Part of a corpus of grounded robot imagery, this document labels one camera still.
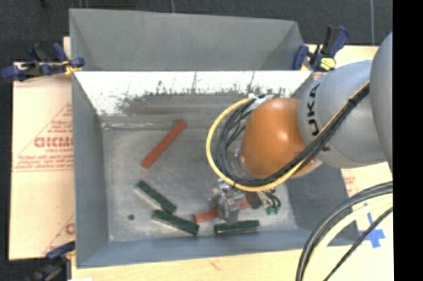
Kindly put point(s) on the dark green flat block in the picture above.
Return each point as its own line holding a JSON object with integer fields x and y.
{"x": 176, "y": 222}
{"x": 236, "y": 227}
{"x": 156, "y": 197}

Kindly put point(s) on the brown cardboard board, red print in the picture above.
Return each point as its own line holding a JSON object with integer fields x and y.
{"x": 39, "y": 127}

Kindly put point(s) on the grey metal bin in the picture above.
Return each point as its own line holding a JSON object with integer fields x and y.
{"x": 185, "y": 41}

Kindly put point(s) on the red-brown flat block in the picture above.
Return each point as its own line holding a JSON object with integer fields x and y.
{"x": 164, "y": 144}
{"x": 205, "y": 216}

